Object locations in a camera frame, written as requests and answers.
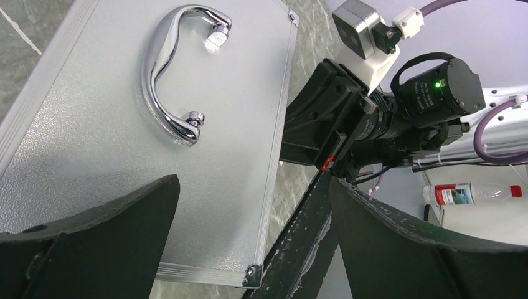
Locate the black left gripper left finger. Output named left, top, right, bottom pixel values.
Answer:
left=1, top=174, right=181, bottom=298

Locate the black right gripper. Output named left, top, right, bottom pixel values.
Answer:
left=280, top=59, right=413, bottom=180

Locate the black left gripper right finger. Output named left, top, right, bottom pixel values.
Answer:
left=329, top=178, right=527, bottom=298

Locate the grey metal medicine case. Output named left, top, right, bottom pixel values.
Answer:
left=1, top=1, right=299, bottom=288

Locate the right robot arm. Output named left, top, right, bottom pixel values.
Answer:
left=280, top=52, right=486, bottom=182

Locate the clear water bottle red label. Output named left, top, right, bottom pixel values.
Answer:
left=423, top=183, right=524, bottom=206

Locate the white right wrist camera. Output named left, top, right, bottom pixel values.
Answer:
left=332, top=1, right=424, bottom=95

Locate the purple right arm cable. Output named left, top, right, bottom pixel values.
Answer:
left=356, top=0, right=528, bottom=195

